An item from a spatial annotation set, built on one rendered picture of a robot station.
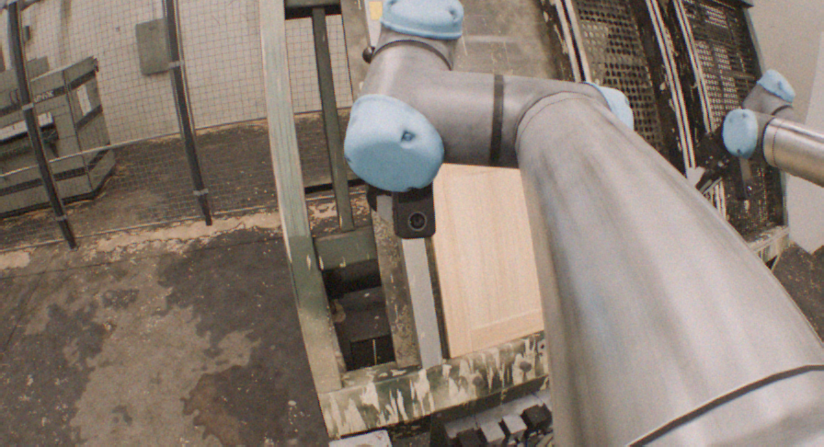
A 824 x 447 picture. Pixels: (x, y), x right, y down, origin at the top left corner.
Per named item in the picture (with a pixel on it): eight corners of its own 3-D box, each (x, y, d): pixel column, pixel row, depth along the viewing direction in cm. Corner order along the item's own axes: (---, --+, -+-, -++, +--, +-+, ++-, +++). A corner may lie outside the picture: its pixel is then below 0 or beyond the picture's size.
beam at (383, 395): (324, 418, 97) (328, 439, 86) (313, 377, 96) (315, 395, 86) (773, 246, 156) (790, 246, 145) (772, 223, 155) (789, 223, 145)
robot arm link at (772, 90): (786, 93, 47) (762, 60, 51) (753, 133, 56) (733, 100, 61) (805, 102, 48) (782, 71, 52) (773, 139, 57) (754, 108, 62)
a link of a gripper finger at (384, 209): (386, 194, 67) (391, 157, 59) (394, 227, 64) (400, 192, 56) (367, 197, 66) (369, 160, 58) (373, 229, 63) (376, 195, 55)
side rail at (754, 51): (767, 225, 153) (783, 225, 143) (726, 12, 149) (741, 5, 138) (772, 223, 155) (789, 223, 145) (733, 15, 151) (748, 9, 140)
